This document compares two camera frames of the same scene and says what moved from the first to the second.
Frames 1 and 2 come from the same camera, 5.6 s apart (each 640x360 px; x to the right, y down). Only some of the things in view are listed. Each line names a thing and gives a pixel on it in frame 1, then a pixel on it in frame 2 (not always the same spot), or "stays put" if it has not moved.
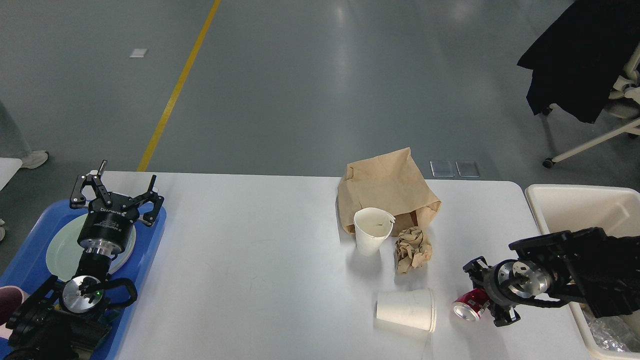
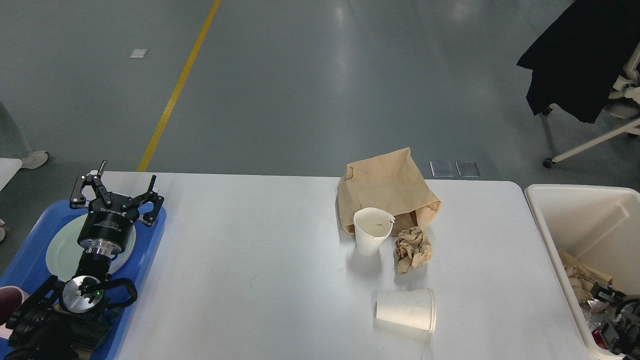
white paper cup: (372, 226) stays put
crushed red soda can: (470, 304) to (599, 339)
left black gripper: (106, 230) stays put
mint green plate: (63, 252) stays put
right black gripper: (499, 288) to (621, 334)
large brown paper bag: (391, 182) stays put
